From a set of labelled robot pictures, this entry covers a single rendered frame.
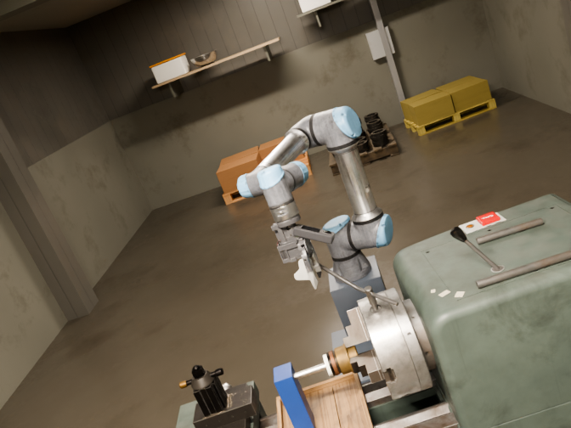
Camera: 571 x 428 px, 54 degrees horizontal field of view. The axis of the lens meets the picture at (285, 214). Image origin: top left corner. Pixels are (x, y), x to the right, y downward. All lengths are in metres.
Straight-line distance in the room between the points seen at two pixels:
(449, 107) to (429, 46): 1.32
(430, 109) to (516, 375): 6.50
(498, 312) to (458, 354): 0.16
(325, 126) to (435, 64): 7.16
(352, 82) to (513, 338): 7.51
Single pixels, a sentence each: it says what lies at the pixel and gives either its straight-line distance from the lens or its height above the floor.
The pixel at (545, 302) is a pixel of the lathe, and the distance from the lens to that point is 1.62.
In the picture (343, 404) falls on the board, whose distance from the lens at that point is 1.96.
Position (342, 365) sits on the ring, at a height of 1.09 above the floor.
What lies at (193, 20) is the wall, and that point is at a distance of 8.97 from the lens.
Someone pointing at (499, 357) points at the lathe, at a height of 1.08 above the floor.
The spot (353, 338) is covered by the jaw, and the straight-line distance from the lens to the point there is 1.78.
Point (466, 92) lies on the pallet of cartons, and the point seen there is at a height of 0.34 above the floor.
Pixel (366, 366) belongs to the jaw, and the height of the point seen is 1.10.
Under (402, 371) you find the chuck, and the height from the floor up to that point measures 1.09.
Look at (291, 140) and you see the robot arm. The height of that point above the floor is 1.71.
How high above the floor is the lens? 2.08
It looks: 18 degrees down
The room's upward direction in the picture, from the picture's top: 21 degrees counter-clockwise
